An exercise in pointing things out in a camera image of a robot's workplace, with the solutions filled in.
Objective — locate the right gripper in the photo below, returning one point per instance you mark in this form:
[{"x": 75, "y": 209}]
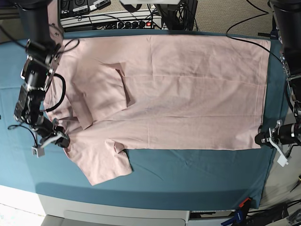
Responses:
[{"x": 48, "y": 128}]

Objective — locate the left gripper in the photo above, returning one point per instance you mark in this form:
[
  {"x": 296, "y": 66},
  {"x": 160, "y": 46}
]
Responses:
[{"x": 288, "y": 134}]

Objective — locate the pink T-shirt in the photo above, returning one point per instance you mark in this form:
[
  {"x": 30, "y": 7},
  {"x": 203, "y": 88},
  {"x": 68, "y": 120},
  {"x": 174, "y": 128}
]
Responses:
[{"x": 158, "y": 92}]

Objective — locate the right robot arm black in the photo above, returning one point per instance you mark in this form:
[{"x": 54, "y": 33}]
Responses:
[{"x": 44, "y": 49}]

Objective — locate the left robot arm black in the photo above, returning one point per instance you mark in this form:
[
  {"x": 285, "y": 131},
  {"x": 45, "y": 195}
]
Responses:
[{"x": 287, "y": 15}]

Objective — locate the teal table cloth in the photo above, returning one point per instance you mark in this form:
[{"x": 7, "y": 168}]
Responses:
[{"x": 162, "y": 179}]

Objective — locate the white cabinet under table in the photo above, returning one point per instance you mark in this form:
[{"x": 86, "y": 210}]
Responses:
[{"x": 111, "y": 215}]

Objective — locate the orange blue clamp bottom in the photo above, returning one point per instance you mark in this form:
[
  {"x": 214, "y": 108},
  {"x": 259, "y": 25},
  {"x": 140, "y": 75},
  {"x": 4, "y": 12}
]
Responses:
[{"x": 240, "y": 214}]

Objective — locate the blue black clamp top right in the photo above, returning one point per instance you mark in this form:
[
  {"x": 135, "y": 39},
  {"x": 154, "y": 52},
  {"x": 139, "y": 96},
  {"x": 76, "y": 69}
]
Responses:
[{"x": 274, "y": 34}]

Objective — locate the black power strip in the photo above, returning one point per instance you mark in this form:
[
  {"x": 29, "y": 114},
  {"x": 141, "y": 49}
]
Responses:
[{"x": 138, "y": 25}]

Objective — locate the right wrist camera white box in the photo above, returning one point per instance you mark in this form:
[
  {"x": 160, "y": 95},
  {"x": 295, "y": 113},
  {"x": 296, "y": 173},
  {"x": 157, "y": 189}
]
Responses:
[{"x": 38, "y": 149}]

